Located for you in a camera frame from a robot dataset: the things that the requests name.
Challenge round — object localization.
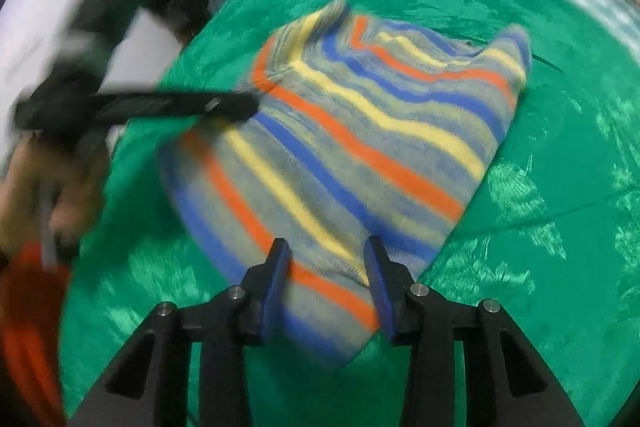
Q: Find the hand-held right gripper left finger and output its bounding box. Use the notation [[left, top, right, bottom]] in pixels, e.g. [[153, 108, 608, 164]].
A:
[[70, 238, 292, 427]]

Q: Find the striped knit sweater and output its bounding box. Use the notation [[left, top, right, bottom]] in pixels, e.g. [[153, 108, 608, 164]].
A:
[[159, 0, 533, 369]]

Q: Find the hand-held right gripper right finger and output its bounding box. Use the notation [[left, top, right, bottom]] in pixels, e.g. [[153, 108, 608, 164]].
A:
[[363, 235, 587, 427]]

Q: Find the person's left forearm orange sleeve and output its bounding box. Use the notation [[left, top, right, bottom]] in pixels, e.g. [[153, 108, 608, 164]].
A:
[[0, 241, 72, 427]]

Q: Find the person's left hand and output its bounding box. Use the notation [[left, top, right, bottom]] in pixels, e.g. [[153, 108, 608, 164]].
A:
[[0, 134, 110, 258]]

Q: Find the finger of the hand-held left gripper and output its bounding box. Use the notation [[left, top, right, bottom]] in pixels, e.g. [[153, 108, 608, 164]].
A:
[[92, 89, 260, 124]]

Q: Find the green velvet blanket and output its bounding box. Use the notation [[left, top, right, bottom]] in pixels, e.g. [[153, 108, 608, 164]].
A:
[[59, 0, 640, 427]]

